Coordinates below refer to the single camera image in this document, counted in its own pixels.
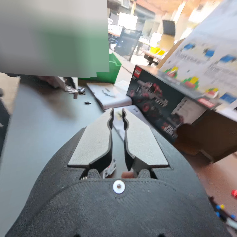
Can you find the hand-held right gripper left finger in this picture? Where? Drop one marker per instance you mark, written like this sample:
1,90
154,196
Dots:
92,144

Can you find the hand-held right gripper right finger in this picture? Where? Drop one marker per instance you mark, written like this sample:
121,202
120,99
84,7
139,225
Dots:
146,146

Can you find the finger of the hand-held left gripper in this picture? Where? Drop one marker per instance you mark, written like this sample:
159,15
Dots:
60,84

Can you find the grey toothed lego jaw assembly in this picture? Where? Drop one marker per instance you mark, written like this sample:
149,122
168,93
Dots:
73,92

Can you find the grey angled lego beam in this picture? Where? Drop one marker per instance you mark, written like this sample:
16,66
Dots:
110,168

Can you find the black lego set box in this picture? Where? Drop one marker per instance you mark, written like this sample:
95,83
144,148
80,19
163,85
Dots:
153,100

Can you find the person's right hand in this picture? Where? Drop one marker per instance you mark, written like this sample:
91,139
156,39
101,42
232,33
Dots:
127,175

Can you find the open instruction booklet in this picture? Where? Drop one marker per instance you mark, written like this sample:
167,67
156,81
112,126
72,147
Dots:
109,96

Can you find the green plastic bin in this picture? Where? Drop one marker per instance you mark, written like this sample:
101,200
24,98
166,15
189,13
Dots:
113,70

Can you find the brown cardboard box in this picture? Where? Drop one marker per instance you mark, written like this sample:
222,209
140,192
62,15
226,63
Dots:
209,137

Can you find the black office chair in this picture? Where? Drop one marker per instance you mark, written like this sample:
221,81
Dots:
127,40

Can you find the wooden desk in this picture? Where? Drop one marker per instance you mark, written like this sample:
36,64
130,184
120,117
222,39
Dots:
151,55

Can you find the white screen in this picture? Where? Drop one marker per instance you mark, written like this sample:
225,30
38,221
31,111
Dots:
127,20

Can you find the yellow plastic bin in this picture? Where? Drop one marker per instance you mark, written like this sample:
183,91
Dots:
158,51

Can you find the instruction poster board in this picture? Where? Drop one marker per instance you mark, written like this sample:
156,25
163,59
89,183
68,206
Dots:
213,46

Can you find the black monitor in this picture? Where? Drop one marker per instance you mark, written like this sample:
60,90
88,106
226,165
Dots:
168,27

